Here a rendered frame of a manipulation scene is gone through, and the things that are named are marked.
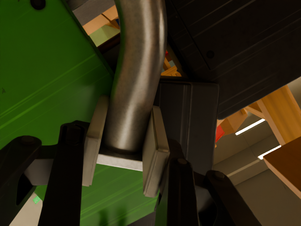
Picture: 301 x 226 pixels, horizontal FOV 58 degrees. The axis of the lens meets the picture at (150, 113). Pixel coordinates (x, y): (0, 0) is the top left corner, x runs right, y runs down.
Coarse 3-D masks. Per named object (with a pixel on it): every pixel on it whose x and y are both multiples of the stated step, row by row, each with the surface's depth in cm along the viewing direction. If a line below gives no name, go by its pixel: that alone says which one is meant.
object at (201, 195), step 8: (168, 144) 16; (176, 144) 17; (176, 152) 16; (168, 160) 15; (200, 176) 14; (160, 184) 14; (200, 184) 13; (160, 192) 14; (200, 192) 13; (208, 192) 13; (200, 200) 13; (208, 200) 13; (200, 208) 13; (208, 208) 13; (216, 208) 13; (208, 216) 13
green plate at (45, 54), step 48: (0, 0) 18; (48, 0) 18; (0, 48) 19; (48, 48) 19; (96, 48) 20; (0, 96) 20; (48, 96) 20; (96, 96) 21; (0, 144) 22; (48, 144) 22; (96, 192) 24
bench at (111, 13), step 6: (114, 6) 91; (108, 12) 93; (114, 12) 97; (96, 18) 93; (102, 18) 96; (108, 18) 100; (90, 24) 95; (96, 24) 98; (102, 24) 102; (90, 30) 101
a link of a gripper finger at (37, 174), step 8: (56, 144) 13; (48, 152) 12; (40, 160) 12; (48, 160) 12; (32, 168) 12; (40, 168) 12; (48, 168) 12; (24, 176) 12; (32, 176) 12; (40, 176) 12; (48, 176) 12; (24, 184) 12; (32, 184) 12; (40, 184) 12
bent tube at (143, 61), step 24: (120, 0) 16; (144, 0) 15; (120, 24) 17; (144, 24) 16; (120, 48) 17; (144, 48) 16; (120, 72) 17; (144, 72) 17; (120, 96) 17; (144, 96) 17; (120, 120) 18; (144, 120) 18; (120, 144) 18
